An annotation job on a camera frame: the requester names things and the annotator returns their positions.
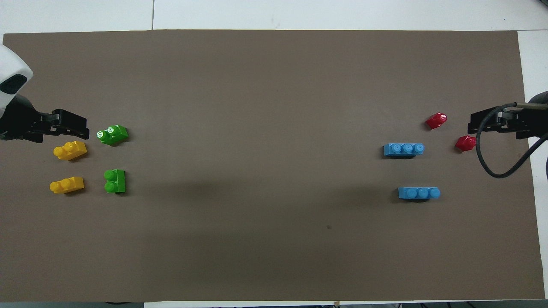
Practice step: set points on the brown table mat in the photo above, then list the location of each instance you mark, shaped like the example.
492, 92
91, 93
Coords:
257, 128

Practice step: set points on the yellow two-stud toy block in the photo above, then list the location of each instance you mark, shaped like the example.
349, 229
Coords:
68, 185
72, 151

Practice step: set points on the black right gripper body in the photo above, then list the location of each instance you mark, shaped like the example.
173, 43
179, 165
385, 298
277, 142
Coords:
531, 122

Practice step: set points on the red one-stud toy block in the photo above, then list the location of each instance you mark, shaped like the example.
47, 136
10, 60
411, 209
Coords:
436, 121
464, 144

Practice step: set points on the blue three-stud toy block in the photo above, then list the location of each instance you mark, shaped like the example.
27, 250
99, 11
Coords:
402, 149
417, 193

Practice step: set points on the green two-stud toy block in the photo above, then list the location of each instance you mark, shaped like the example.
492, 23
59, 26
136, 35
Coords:
117, 182
115, 136

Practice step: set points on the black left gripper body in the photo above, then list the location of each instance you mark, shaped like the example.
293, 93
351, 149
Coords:
21, 122

